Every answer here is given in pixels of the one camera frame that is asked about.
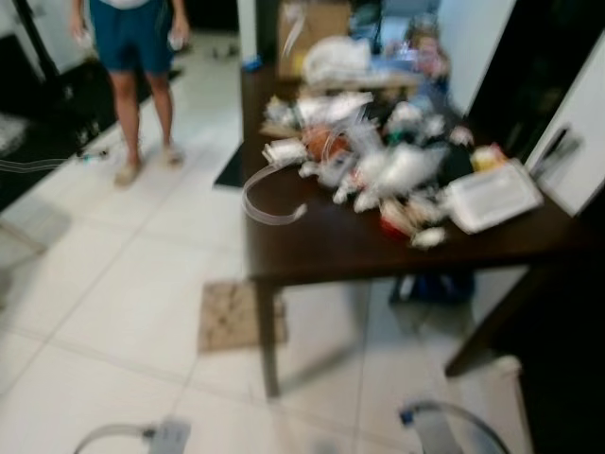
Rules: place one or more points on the orange round packet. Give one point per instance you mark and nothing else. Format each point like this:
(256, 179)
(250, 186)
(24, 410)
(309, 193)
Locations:
(326, 144)

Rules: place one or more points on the white foam food tray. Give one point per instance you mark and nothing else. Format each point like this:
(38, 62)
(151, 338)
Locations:
(493, 197)

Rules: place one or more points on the white plastic bag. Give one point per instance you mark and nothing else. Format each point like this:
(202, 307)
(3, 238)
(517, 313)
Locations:
(336, 60)

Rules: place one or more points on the translucent plastic bag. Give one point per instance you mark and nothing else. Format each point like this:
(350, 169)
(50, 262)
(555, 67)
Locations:
(406, 168)

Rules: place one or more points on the clear plastic bag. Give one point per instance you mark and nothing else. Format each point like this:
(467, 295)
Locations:
(348, 178)

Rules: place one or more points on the yellow small container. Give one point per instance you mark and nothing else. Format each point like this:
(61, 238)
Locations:
(488, 158)

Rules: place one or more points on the red snack packet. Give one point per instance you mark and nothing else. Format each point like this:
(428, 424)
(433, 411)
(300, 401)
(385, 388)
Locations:
(397, 220)

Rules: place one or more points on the small black floor mat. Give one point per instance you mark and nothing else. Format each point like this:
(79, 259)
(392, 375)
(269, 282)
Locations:
(230, 170)

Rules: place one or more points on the dark wooden table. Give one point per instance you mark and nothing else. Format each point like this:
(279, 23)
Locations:
(331, 241)

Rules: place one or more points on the brown cardboard box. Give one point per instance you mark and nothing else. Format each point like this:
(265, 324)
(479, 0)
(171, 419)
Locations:
(317, 24)

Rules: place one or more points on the person in blue shorts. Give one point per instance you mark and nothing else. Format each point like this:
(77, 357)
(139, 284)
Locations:
(130, 43)

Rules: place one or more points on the white crumpled plastic sheet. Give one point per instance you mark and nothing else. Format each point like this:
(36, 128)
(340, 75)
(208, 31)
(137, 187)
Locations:
(11, 134)

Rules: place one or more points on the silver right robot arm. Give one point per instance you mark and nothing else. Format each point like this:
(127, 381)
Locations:
(437, 435)

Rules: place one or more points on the blue and white appliance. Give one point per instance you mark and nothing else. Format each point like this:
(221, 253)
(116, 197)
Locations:
(430, 287)

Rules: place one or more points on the white charger adapter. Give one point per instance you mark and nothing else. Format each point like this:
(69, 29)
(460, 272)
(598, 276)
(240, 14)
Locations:
(285, 152)

